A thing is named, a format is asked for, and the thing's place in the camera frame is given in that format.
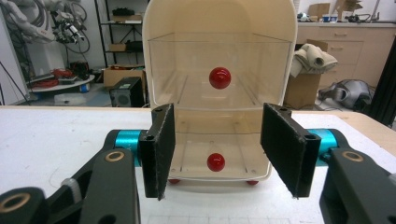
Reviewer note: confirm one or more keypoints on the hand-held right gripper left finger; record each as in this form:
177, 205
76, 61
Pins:
157, 155

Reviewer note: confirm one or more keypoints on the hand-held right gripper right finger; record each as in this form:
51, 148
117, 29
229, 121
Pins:
288, 146

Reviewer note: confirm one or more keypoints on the clear drawer with small knob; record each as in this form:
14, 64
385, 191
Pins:
199, 149

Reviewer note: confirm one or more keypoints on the clear drawer with large knob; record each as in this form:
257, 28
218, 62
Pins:
186, 62

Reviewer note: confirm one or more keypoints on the cream plastic drawer cabinet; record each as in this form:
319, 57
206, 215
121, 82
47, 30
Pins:
158, 15

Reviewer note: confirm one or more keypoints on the tall cardboard box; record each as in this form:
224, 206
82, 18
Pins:
300, 90

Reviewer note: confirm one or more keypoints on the black computer case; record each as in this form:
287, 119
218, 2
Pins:
127, 93

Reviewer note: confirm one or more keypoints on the grey vacuum cleaner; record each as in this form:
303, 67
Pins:
348, 91

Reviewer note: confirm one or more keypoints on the open cardboard box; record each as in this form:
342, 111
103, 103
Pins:
121, 76

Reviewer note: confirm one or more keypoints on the beige cloth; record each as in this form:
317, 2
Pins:
314, 60

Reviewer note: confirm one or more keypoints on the white table mat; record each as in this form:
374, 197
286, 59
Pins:
56, 140

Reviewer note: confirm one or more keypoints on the black curtain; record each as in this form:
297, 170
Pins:
384, 93

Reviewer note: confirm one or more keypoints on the small cardboard box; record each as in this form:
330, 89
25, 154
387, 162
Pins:
117, 47

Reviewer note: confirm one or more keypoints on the round white platform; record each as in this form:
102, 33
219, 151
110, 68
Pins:
59, 85

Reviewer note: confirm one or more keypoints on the light wooden cabinet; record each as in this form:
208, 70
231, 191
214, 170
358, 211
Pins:
367, 46

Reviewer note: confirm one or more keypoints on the black metal shelf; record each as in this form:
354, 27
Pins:
102, 31

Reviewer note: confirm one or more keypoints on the cardboard box with closed flaps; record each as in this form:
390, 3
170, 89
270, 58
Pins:
319, 10

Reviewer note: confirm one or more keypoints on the cardboard box with raised flaps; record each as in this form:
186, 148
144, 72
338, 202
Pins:
347, 7

